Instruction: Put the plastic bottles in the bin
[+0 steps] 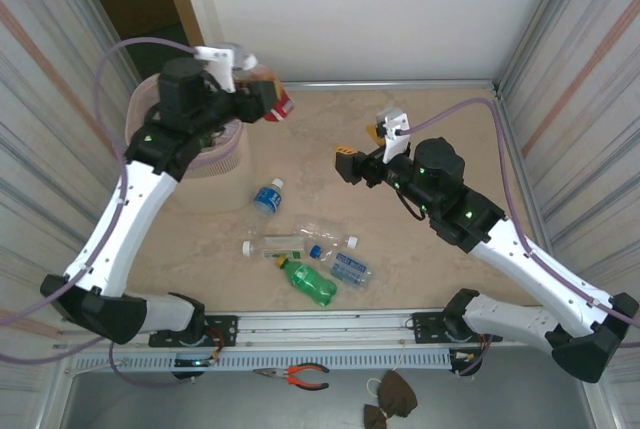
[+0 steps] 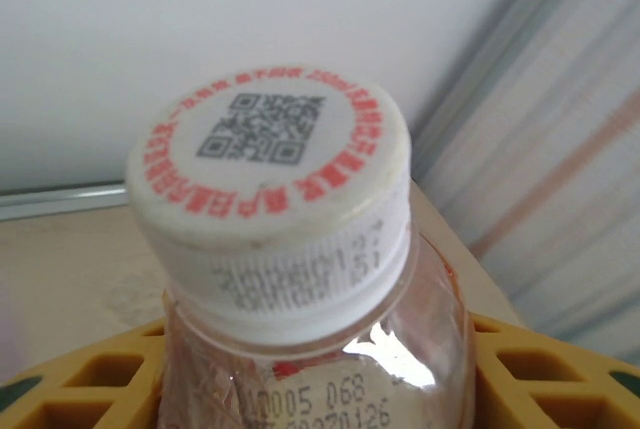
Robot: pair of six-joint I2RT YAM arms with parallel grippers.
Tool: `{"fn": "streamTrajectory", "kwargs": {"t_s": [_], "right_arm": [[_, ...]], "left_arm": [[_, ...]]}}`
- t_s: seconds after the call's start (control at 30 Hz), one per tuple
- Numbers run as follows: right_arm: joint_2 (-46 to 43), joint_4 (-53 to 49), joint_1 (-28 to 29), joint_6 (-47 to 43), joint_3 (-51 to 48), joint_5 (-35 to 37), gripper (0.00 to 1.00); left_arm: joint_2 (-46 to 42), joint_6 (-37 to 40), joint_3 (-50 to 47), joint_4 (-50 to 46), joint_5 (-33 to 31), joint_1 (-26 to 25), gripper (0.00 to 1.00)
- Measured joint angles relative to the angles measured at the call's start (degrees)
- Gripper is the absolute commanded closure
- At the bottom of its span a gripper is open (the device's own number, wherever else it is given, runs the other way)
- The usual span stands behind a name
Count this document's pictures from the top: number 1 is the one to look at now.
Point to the beige plastic bin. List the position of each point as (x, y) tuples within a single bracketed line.
[(220, 194)]

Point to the black controller board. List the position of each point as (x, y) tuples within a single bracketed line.
[(190, 362), (460, 357)]

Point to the green plastic bottle yellow cap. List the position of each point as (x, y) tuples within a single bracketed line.
[(310, 281)]

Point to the aluminium rear frame rail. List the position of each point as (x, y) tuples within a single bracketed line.
[(390, 85)]

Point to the aluminium side frame rail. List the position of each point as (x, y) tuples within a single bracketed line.
[(521, 164)]

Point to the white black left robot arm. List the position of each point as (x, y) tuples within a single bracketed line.
[(125, 229)]

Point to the clear bottle green leaf label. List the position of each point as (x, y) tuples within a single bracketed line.
[(280, 245)]

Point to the clear bottle blue label white cap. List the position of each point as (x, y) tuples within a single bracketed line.
[(267, 199)]

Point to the aluminium front frame rail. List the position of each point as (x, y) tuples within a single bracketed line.
[(325, 324)]

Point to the crushed clear bottle white cap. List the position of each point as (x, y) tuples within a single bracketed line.
[(320, 230)]

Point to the orange juice bottle red label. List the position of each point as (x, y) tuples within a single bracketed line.
[(282, 108)]

